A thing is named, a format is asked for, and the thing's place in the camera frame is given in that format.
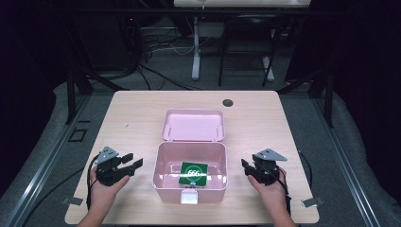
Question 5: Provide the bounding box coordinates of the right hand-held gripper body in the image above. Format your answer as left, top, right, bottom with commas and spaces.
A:
251, 148, 288, 186

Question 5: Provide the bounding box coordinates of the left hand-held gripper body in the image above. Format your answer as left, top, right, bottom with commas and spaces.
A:
94, 146, 136, 187

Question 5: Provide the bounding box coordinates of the green card box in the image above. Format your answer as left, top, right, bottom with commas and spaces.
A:
178, 161, 209, 188

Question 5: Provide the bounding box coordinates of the pink storage box with lid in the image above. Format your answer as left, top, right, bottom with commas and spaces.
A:
151, 108, 229, 205

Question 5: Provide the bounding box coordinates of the person's left hand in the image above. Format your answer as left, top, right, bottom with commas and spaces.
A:
89, 166, 131, 210

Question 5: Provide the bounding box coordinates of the person's right hand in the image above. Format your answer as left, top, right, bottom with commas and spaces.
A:
247, 167, 288, 208

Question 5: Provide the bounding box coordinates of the grey metal table clip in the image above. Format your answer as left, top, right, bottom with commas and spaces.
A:
61, 196, 84, 206
301, 196, 325, 209

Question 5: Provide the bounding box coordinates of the black metal stand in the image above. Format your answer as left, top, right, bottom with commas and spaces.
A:
64, 67, 131, 126
277, 64, 335, 129

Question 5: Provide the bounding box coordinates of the black chair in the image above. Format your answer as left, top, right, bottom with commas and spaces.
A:
218, 12, 279, 88

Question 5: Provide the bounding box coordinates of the white desk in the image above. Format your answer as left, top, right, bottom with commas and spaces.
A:
173, 0, 312, 81

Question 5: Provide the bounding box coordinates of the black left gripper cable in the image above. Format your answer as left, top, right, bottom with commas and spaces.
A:
85, 153, 101, 211

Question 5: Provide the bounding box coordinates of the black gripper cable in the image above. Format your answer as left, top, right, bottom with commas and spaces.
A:
85, 153, 101, 211
264, 164, 293, 217

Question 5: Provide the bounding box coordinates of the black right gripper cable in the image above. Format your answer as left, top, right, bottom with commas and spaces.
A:
264, 164, 293, 217

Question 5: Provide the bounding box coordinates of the black cable at table edge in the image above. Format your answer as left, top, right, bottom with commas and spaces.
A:
297, 149, 314, 191

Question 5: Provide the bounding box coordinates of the black floor cable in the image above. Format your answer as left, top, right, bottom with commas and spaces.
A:
21, 167, 87, 227

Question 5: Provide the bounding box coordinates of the aluminium floor rail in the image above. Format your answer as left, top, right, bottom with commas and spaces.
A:
4, 94, 93, 227
311, 94, 382, 227

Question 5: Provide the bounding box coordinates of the bundle of floor cables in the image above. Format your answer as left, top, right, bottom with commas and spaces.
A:
135, 29, 202, 92

